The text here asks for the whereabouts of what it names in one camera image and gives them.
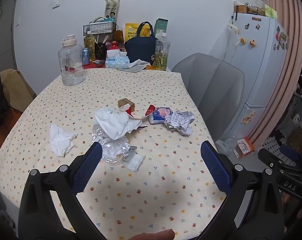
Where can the yellow figure magnet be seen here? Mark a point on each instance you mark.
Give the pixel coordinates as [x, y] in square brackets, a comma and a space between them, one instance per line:
[252, 43]

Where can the green carton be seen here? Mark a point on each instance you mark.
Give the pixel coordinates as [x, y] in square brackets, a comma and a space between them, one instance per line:
[161, 26]

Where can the pink curtain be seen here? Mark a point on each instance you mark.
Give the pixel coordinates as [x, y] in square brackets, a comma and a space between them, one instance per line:
[288, 67]

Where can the large white tissue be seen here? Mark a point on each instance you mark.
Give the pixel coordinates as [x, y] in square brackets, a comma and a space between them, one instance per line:
[113, 122]

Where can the crushed clear plastic bottle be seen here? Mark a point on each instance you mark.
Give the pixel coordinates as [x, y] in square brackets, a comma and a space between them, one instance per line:
[111, 151]

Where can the large clear water jug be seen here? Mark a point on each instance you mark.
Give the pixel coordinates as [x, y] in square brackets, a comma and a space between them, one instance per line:
[71, 65]

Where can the person's right hand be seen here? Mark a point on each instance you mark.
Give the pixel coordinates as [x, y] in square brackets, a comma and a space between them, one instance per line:
[286, 198]

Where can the blue tissue packet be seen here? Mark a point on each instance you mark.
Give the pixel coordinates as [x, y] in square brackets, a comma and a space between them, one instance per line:
[159, 115]

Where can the blue drink can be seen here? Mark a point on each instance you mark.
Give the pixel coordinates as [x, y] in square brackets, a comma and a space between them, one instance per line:
[86, 56]

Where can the black utensil holder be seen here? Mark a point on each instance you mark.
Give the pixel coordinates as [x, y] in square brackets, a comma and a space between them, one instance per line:
[100, 50]

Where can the green tea bottle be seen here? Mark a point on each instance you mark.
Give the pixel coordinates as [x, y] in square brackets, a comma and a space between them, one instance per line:
[161, 55]

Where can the printed paper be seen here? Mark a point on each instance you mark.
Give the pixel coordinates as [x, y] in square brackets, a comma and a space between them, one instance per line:
[179, 122]

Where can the green packet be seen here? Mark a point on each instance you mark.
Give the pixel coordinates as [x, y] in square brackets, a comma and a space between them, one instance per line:
[270, 11]

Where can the navy lunch bag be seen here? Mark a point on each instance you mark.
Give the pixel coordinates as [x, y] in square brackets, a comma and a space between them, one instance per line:
[141, 48]

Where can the white refrigerator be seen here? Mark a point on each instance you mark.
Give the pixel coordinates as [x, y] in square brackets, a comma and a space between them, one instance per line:
[258, 75]

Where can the white hanging cloth bag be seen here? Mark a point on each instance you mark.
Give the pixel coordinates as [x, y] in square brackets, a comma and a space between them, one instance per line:
[227, 45]

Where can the torn red white carton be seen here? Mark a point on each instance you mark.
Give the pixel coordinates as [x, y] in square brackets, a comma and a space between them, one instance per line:
[128, 110]

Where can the small white tissue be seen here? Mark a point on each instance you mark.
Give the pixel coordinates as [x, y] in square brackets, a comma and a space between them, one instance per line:
[62, 141]

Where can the folded white leaflet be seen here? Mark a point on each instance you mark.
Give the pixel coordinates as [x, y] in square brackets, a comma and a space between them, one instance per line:
[138, 65]

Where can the group of colourful fridge magnets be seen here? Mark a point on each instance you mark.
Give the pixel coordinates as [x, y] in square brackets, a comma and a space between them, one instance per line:
[281, 38]

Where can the clear plastic bag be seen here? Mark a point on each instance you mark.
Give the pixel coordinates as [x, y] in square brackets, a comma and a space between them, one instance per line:
[224, 146]

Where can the printed white paper bag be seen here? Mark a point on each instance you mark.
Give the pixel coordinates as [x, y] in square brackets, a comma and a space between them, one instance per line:
[112, 7]

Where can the white wall switch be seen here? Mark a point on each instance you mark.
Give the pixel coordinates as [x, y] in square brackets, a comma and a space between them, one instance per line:
[56, 3]

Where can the yellow oil bottle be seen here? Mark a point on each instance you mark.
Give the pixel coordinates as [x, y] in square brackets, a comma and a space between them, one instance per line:
[89, 45]

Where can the red bottle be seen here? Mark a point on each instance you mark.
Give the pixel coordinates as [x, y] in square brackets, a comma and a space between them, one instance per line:
[114, 46]

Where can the wicker basket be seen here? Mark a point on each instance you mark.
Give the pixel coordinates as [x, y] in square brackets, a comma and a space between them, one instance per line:
[239, 8]

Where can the gold cluster magnet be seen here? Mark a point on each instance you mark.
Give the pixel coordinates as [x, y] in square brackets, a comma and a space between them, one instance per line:
[248, 118]

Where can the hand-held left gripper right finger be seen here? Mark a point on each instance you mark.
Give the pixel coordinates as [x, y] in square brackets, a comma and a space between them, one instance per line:
[216, 170]

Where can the floral tablecloth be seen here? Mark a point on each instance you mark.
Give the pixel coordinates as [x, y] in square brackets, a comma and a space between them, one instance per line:
[141, 92]

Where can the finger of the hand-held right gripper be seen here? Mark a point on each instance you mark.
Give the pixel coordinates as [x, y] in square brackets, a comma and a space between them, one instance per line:
[271, 163]
[291, 152]

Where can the orange round magnet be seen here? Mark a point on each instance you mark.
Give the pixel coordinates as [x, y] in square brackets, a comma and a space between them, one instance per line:
[242, 40]

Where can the brown jacket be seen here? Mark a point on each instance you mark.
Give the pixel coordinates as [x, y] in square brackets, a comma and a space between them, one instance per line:
[15, 90]

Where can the orange white box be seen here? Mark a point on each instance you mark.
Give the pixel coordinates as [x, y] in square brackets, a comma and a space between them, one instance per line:
[243, 148]

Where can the blue tissue box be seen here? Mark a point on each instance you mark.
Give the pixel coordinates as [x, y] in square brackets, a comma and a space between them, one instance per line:
[117, 62]

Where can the person's left hand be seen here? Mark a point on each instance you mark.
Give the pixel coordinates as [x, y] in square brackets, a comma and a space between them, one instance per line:
[153, 235]

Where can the yellow snack packet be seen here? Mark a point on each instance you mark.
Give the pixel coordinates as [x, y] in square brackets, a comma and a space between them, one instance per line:
[131, 31]

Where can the small brown cardboard box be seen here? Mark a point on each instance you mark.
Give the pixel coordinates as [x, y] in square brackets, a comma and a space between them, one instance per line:
[123, 102]

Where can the brown plush toy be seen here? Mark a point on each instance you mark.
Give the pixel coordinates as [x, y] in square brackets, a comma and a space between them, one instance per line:
[119, 35]

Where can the white blister strip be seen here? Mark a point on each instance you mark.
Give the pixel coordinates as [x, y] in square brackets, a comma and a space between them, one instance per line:
[134, 162]

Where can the dark storage shelf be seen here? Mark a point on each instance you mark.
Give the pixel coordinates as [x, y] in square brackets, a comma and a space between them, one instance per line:
[301, 100]

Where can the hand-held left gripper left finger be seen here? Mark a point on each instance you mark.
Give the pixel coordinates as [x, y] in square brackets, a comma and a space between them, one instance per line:
[88, 165]

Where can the grey chair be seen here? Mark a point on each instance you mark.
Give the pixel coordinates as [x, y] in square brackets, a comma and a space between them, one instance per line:
[211, 85]

